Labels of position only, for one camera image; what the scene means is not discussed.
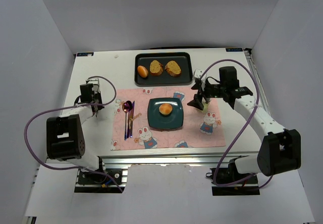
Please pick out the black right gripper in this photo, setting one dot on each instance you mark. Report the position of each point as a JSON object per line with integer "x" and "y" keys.
{"x": 201, "y": 94}

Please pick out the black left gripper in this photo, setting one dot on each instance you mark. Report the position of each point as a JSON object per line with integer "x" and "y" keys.
{"x": 98, "y": 105}

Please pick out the round bun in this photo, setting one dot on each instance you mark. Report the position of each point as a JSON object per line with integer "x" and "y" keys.
{"x": 142, "y": 71}
{"x": 165, "y": 109}

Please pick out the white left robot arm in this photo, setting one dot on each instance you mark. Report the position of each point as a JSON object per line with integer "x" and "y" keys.
{"x": 64, "y": 135}

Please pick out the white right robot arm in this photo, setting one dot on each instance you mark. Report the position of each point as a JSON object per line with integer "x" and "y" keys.
{"x": 280, "y": 149}

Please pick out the bread slice right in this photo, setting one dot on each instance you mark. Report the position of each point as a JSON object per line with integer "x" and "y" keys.
{"x": 173, "y": 69}

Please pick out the bread slice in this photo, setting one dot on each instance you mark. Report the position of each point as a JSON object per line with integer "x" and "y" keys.
{"x": 173, "y": 69}
{"x": 156, "y": 68}

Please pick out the bread slice left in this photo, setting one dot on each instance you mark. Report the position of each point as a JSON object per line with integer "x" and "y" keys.
{"x": 156, "y": 68}

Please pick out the light green mug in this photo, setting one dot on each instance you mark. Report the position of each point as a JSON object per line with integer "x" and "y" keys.
{"x": 202, "y": 105}

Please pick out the iridescent spoon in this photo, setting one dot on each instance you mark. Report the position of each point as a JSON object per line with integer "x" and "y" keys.
{"x": 126, "y": 107}

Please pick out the iridescent knife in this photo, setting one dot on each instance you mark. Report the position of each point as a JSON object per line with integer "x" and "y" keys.
{"x": 130, "y": 120}

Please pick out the black baking tray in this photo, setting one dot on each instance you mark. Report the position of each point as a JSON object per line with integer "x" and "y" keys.
{"x": 163, "y": 69}

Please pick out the pink bunny placemat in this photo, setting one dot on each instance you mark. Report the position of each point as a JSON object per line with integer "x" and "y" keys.
{"x": 200, "y": 128}

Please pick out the dark teal square plate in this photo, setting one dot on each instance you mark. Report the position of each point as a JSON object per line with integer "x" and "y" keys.
{"x": 157, "y": 120}

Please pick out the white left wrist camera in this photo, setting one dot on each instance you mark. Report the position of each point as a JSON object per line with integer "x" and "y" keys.
{"x": 95, "y": 84}

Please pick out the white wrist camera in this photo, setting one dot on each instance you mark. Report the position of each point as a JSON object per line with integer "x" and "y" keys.
{"x": 95, "y": 84}
{"x": 200, "y": 74}

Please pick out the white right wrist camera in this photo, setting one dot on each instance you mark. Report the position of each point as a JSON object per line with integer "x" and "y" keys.
{"x": 200, "y": 74}

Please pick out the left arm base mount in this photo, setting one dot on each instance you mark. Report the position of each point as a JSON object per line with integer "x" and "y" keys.
{"x": 87, "y": 182}

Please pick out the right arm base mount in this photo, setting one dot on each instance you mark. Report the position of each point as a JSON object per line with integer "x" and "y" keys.
{"x": 247, "y": 187}

